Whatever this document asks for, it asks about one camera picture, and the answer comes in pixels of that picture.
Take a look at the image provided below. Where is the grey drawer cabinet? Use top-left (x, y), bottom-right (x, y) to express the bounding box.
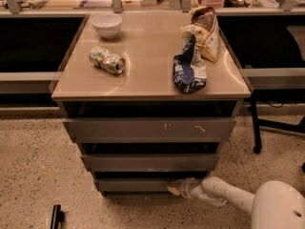
top-left (52, 12), bottom-right (251, 182)

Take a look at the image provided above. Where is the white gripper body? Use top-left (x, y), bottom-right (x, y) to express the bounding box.
top-left (181, 177), bottom-right (227, 207)

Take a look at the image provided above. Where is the grey bottom drawer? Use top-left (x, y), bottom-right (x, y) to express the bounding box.
top-left (94, 178), bottom-right (172, 193)

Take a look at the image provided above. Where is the black table leg with caster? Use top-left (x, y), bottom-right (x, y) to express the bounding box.
top-left (250, 96), bottom-right (305, 154)

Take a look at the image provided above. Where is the grey drawer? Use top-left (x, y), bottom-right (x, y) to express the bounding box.
top-left (94, 178), bottom-right (172, 193)
top-left (81, 154), bottom-right (218, 172)
top-left (63, 117), bottom-right (236, 143)

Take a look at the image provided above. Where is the brown yellow chip bag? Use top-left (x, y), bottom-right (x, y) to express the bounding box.
top-left (180, 6), bottom-right (219, 63)

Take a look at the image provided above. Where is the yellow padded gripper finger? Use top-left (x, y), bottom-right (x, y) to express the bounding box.
top-left (167, 179), bottom-right (186, 197)

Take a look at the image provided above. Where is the grey top drawer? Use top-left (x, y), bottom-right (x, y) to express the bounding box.
top-left (63, 117), bottom-right (236, 143)

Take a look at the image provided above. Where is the grey middle drawer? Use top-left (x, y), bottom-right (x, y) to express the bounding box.
top-left (81, 154), bottom-right (218, 172)

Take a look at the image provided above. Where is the black object on floor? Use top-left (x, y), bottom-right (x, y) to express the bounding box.
top-left (50, 204), bottom-right (65, 229)

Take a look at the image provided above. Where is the blue chip bag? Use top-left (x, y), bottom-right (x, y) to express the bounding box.
top-left (172, 36), bottom-right (207, 94)

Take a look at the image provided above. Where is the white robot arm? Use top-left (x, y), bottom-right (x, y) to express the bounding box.
top-left (168, 176), bottom-right (305, 229)

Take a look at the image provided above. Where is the white bowl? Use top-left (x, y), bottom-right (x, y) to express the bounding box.
top-left (91, 14), bottom-right (122, 39)

